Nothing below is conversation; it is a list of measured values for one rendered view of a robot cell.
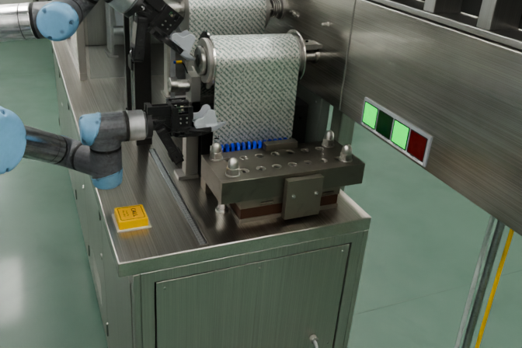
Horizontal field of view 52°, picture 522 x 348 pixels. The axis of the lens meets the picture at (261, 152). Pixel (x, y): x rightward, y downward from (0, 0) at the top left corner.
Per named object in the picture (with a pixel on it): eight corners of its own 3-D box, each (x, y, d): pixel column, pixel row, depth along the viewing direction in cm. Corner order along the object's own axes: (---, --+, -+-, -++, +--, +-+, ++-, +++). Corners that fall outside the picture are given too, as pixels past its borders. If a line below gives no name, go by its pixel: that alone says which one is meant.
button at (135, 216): (114, 216, 134) (113, 207, 133) (142, 211, 137) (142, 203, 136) (119, 231, 128) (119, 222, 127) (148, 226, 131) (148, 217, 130)
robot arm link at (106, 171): (95, 171, 143) (92, 133, 138) (130, 182, 139) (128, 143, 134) (74, 182, 136) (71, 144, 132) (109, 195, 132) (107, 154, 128)
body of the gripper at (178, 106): (196, 106, 133) (147, 110, 129) (196, 138, 137) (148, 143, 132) (187, 96, 140) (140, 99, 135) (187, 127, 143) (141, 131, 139)
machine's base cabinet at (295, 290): (61, 152, 363) (49, 24, 326) (156, 143, 388) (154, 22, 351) (138, 515, 156) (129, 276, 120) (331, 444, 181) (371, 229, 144)
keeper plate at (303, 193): (280, 216, 138) (284, 178, 133) (314, 210, 142) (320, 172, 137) (285, 220, 136) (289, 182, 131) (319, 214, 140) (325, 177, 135)
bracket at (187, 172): (172, 173, 157) (172, 71, 144) (193, 170, 159) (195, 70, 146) (176, 181, 153) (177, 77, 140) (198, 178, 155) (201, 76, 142)
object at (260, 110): (212, 149, 145) (214, 83, 137) (290, 140, 154) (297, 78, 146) (213, 150, 145) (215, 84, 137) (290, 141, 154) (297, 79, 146)
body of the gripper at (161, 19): (186, 20, 132) (147, -13, 125) (165, 48, 132) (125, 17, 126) (178, 14, 138) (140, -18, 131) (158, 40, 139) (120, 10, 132)
